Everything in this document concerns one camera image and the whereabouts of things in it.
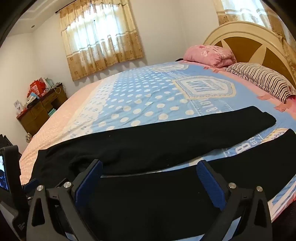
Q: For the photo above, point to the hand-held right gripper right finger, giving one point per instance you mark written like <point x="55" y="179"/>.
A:
<point x="211" y="185"/>

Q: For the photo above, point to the striped pillow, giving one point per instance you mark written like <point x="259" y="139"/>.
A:
<point x="261" y="77"/>

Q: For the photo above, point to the blue pink printed bedsheet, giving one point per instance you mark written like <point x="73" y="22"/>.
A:
<point x="143" y="99"/>

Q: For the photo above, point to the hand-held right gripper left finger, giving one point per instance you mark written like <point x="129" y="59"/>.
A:
<point x="89" y="183"/>

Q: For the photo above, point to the pink floral pillow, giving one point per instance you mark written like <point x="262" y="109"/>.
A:
<point x="208" y="53"/>

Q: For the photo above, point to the black chair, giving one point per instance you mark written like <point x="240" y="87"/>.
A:
<point x="4" y="140"/>

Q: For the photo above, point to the white paper bag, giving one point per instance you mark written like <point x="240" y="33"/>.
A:
<point x="49" y="83"/>

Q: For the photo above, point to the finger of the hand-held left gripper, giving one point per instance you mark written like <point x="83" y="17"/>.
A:
<point x="31" y="185"/>

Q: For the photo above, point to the black pants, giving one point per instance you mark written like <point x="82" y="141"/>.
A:
<point x="148" y="143"/>

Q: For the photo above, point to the cream wooden headboard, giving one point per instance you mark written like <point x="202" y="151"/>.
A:
<point x="252" y="44"/>

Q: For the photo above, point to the white greeting card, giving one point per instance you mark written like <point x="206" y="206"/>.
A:
<point x="18" y="107"/>

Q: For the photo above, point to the brown wooden dresser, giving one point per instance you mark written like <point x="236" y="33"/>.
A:
<point x="39" y="111"/>

